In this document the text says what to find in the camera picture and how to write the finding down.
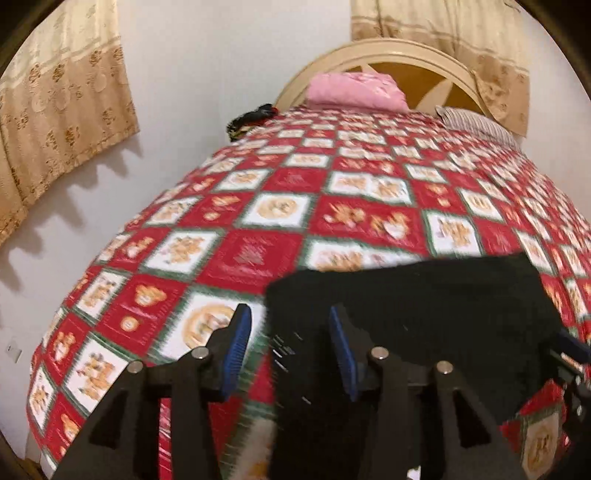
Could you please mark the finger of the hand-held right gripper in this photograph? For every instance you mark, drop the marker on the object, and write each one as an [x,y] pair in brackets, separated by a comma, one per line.
[572,346]

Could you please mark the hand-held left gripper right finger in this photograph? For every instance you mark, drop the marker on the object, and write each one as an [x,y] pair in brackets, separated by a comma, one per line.
[344,344]

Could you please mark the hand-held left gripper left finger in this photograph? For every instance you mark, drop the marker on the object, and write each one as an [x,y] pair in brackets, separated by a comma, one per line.
[238,344]

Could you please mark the black pants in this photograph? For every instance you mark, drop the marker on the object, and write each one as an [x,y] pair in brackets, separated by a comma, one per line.
[438,314]

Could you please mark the red checked printed bedsheet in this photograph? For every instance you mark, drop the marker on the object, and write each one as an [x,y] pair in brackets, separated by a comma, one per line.
[258,221]

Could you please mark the dark cloth bundle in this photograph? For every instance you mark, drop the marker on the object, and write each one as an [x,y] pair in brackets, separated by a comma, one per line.
[249,121]

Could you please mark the striped pillow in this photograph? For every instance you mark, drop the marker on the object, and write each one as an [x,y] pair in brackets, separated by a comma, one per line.
[480,124]

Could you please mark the pink pillow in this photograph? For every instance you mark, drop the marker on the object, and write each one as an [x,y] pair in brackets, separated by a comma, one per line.
[358,90]

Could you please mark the beige patterned curtain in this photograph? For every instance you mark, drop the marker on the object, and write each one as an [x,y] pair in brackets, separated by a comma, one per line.
[461,32]
[60,120]

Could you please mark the cream wooden headboard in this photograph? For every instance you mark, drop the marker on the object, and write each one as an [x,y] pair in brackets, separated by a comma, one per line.
[415,50]

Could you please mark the white wall socket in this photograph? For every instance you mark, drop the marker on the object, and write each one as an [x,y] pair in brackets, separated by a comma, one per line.
[14,351]

